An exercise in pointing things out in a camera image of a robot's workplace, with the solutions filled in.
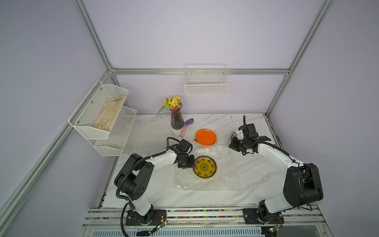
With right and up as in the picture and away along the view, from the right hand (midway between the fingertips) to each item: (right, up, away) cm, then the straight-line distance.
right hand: (226, 145), depth 89 cm
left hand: (-20, -13, +1) cm, 24 cm away
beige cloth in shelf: (-67, +19, -9) cm, 70 cm away
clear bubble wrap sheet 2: (-52, +4, +15) cm, 54 cm away
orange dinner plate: (-11, +4, +16) cm, 20 cm away
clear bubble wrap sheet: (0, -18, -3) cm, 18 cm away
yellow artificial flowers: (-33, +27, +4) cm, 42 cm away
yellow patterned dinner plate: (-13, -14, +2) cm, 19 cm away
